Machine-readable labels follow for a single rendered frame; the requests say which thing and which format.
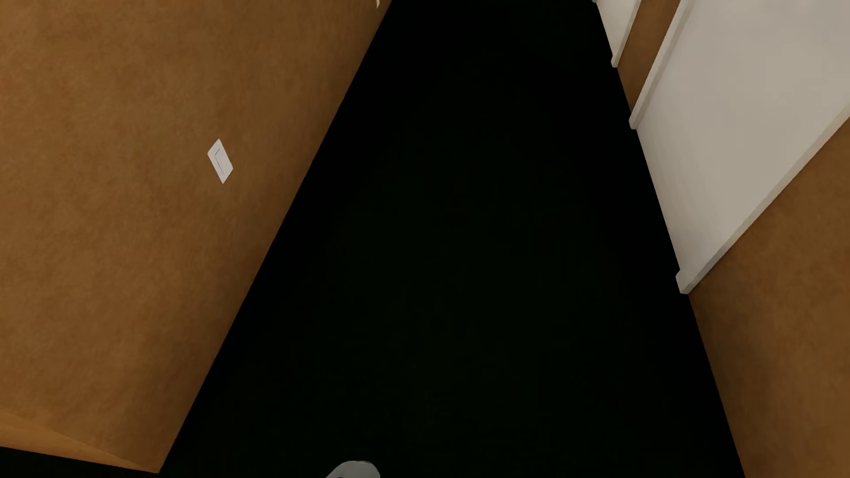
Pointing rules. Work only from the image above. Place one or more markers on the grey robot foot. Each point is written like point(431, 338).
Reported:
point(354, 470)

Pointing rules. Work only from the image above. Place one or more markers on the narrow white door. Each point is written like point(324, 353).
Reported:
point(619, 23)

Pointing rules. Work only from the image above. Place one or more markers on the large white door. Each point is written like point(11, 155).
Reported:
point(730, 113)

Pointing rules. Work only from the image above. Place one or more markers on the white wall light switch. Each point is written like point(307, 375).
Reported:
point(220, 160)

